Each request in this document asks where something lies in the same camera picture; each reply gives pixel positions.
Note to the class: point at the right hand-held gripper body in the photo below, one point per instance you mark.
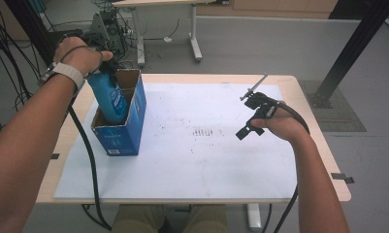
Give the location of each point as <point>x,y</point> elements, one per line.
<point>262,103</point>

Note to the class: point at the person's right leg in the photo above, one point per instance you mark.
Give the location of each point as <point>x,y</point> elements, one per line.
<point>205,220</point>

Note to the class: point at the black tape strip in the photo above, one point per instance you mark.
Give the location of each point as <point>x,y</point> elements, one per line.
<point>343,177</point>
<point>55,156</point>

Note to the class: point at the blue bottle with white cap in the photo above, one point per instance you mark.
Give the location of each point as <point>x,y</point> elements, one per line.
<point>109,100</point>

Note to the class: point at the white table leg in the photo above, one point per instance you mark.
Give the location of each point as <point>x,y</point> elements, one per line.
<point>254,216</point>

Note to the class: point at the person's left hand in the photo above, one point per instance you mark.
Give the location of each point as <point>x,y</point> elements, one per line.
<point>79,56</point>

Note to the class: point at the black metal frame post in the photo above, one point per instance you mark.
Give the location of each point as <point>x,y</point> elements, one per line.
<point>350,55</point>

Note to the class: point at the white desk with metal legs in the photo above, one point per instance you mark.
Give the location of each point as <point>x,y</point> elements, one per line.
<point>193,32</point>

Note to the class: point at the person's right hand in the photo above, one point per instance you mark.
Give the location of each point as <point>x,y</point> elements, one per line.
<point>284,124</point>

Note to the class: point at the white table mat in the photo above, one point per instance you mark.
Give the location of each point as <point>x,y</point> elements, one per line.
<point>198,168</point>

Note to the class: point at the person's leg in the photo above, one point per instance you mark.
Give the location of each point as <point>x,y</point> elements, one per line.
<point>138,220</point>
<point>205,220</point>

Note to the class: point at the person's left leg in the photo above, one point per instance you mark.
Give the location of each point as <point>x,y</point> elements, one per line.
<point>138,220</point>

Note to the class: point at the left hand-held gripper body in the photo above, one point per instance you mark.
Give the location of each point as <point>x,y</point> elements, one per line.
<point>98,29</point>

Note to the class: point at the grey floor mat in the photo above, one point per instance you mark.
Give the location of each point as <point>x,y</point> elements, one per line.
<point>340,113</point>

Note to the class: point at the blue cardboard box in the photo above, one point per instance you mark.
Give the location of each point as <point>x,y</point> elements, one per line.
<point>124,139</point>

